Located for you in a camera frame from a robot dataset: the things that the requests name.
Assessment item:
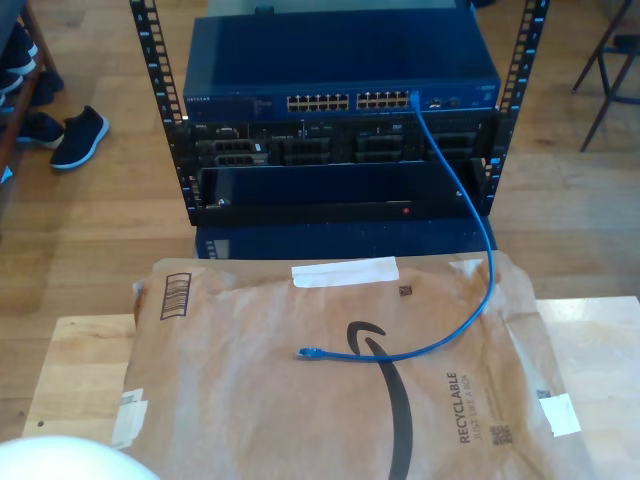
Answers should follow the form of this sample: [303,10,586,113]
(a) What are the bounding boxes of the blue network cable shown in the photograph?
[293,88,497,362]

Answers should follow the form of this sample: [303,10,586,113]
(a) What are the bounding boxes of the dark blue flat device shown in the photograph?
[194,219,499,261]

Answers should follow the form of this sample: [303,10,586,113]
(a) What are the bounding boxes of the black rack server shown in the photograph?
[169,112,501,169]

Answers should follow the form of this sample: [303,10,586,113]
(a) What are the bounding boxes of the brown paper mailer envelope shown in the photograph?
[107,252,596,480]

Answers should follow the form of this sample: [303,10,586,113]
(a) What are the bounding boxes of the black perforated rack upright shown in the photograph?
[482,0,550,216]
[128,0,201,226]

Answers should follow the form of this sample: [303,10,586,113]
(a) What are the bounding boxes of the blue network switch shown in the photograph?
[182,10,502,121]

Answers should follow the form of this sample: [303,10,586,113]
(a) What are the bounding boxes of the metal frame chair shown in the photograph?
[571,0,640,154]

